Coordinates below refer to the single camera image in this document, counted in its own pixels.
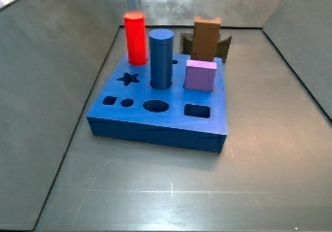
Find blue shape sorter board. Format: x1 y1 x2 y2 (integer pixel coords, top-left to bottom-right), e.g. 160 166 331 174
87 54 228 152

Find dark blue cylinder peg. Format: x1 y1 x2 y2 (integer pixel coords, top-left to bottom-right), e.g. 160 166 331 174
149 28 173 89

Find brown notched block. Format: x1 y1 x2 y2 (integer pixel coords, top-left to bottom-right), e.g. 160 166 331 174
191 17 221 61

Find red hexagonal peg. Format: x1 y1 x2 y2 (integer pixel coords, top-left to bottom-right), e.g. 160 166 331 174
123 12 148 66

